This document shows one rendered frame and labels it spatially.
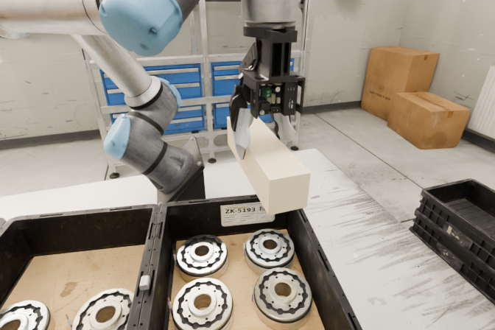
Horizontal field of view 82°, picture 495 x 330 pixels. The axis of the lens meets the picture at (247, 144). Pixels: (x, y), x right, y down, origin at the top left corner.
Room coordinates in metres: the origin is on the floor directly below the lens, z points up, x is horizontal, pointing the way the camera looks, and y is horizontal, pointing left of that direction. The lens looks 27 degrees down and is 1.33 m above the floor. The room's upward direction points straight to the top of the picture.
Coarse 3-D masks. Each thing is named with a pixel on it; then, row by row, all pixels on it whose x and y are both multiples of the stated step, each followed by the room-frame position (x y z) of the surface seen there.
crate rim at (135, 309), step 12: (144, 204) 0.49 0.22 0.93; (156, 204) 0.49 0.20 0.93; (24, 216) 0.46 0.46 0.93; (36, 216) 0.46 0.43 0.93; (48, 216) 0.46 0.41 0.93; (60, 216) 0.46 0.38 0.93; (72, 216) 0.46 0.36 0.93; (84, 216) 0.46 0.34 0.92; (156, 216) 0.46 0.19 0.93; (0, 228) 0.42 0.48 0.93; (144, 252) 0.36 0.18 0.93; (144, 264) 0.34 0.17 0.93; (132, 312) 0.25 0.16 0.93; (132, 324) 0.24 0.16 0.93
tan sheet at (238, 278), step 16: (224, 240) 0.49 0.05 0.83; (240, 240) 0.49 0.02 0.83; (176, 256) 0.44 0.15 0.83; (240, 256) 0.44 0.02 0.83; (176, 272) 0.40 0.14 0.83; (240, 272) 0.40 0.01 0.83; (176, 288) 0.37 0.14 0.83; (240, 288) 0.37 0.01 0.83; (240, 304) 0.33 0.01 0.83; (240, 320) 0.30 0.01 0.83; (256, 320) 0.30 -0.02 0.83; (320, 320) 0.30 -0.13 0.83
